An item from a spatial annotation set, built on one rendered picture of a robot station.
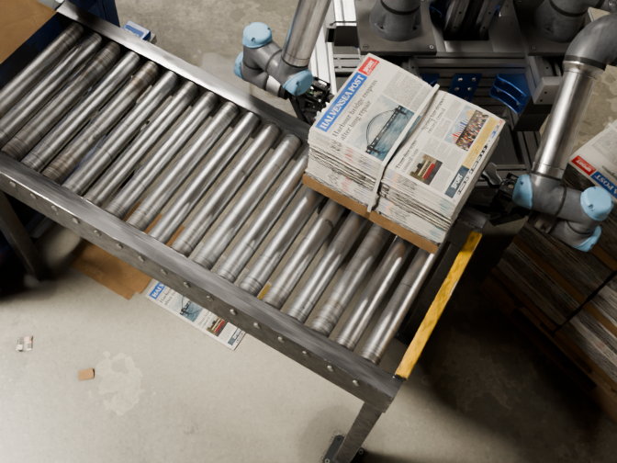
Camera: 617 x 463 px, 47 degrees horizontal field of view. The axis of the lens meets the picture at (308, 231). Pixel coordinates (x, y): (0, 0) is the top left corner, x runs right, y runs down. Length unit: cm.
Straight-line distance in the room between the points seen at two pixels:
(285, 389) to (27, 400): 83
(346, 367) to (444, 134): 57
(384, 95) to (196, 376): 119
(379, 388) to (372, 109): 63
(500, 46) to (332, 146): 88
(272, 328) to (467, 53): 110
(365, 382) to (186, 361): 98
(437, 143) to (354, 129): 19
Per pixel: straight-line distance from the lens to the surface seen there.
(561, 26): 225
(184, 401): 241
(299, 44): 179
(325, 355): 161
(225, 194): 178
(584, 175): 199
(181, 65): 204
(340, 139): 160
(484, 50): 230
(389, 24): 209
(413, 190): 159
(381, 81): 173
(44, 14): 223
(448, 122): 169
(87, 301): 258
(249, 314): 163
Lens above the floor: 231
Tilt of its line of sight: 61 degrees down
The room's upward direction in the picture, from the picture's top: 9 degrees clockwise
